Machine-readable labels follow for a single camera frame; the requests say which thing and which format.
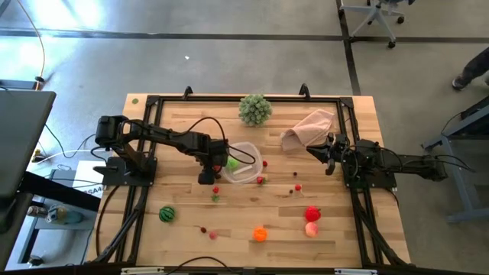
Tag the black aluminium table frame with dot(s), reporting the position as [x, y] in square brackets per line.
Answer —
[248, 99]

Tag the teal bottle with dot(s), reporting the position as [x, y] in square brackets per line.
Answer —
[68, 217]

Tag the dark red toy cherry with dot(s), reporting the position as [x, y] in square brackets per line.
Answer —
[203, 230]

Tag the striped toy watermelon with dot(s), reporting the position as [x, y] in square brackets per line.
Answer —
[167, 214]

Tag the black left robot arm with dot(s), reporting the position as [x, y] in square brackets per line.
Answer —
[168, 135]

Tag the large red toy fruit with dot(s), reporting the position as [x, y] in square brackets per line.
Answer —
[312, 214]

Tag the clear plastic tupperware container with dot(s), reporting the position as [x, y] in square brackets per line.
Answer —
[244, 170]

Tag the white labelled box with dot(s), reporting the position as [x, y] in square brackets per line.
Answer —
[88, 179]

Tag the grey blue desk frame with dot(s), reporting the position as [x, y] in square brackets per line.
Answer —
[456, 183]

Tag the person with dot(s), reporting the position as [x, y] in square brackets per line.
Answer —
[473, 68]

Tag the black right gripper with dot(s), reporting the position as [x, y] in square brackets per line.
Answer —
[339, 149]

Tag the dark grey desk top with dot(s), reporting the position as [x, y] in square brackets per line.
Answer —
[23, 133]

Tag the orange toy pumpkin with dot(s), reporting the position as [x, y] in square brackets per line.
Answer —
[260, 234]

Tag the green toy apple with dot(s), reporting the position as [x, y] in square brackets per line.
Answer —
[232, 164]

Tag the potted green succulent plant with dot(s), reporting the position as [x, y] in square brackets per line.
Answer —
[255, 110]

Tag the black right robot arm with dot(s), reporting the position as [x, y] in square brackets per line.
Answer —
[416, 168]

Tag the black frame hook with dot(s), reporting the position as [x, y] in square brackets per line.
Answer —
[304, 91]
[187, 92]

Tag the beige folded cloth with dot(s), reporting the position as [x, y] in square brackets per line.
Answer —
[309, 130]

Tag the white frame bracket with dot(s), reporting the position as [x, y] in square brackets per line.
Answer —
[141, 271]
[355, 272]

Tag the office chair base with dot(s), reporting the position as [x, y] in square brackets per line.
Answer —
[376, 11]

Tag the red toy strawberry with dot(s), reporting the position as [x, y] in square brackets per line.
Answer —
[260, 180]

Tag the pink red toy berry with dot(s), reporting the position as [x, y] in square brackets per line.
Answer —
[212, 235]

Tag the pink toy peach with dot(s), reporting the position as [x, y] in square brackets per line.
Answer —
[311, 229]

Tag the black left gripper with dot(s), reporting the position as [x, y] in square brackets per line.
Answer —
[214, 153]

